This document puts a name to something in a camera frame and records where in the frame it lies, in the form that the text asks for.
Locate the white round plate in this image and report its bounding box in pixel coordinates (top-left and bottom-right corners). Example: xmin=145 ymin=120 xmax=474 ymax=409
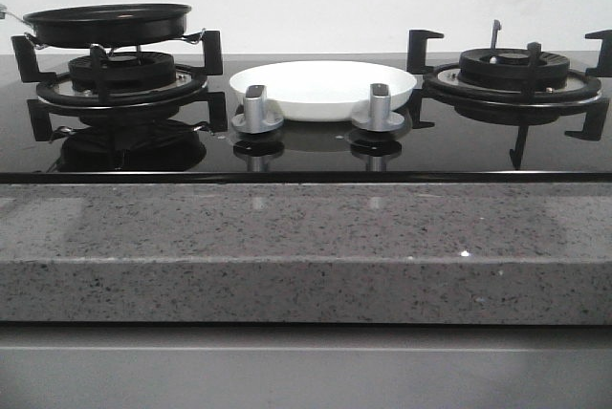
xmin=229 ymin=60 xmax=417 ymax=122

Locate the black frying pan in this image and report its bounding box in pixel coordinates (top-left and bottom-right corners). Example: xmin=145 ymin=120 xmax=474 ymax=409
xmin=20 ymin=3 xmax=191 ymax=49

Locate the silver left stove knob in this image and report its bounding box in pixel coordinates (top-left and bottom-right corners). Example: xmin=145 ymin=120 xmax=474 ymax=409
xmin=231 ymin=85 xmax=284 ymax=135

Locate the silver stove knob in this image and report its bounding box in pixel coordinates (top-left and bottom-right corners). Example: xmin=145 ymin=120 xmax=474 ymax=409
xmin=351 ymin=83 xmax=405 ymax=133
xmin=231 ymin=85 xmax=284 ymax=135

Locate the silver right stove knob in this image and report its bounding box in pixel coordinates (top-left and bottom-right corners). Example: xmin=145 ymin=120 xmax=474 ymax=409
xmin=351 ymin=83 xmax=405 ymax=133

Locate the black glass gas cooktop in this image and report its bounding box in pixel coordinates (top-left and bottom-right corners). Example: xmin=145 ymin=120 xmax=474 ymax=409
xmin=1 ymin=54 xmax=611 ymax=183

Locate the black left pan support grate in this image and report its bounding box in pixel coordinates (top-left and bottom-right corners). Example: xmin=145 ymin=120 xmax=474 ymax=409
xmin=11 ymin=31 xmax=228 ymax=141

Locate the black pan support grate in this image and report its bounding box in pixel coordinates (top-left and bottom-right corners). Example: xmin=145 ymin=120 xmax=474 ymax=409
xmin=11 ymin=31 xmax=228 ymax=141
xmin=406 ymin=22 xmax=611 ymax=169

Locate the black right pan support grate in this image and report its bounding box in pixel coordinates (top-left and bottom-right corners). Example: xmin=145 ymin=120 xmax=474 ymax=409
xmin=406 ymin=22 xmax=611 ymax=169

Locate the black left burner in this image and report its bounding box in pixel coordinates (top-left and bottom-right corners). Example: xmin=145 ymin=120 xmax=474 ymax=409
xmin=68 ymin=52 xmax=176 ymax=93

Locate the black burner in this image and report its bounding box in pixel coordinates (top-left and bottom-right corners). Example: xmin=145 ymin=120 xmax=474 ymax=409
xmin=458 ymin=49 xmax=570 ymax=91
xmin=68 ymin=52 xmax=176 ymax=93

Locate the black right burner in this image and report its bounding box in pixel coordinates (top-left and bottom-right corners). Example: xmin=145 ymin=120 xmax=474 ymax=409
xmin=458 ymin=49 xmax=570 ymax=91

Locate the grey cabinet drawer front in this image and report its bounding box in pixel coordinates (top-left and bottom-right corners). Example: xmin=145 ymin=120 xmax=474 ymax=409
xmin=1 ymin=325 xmax=611 ymax=408

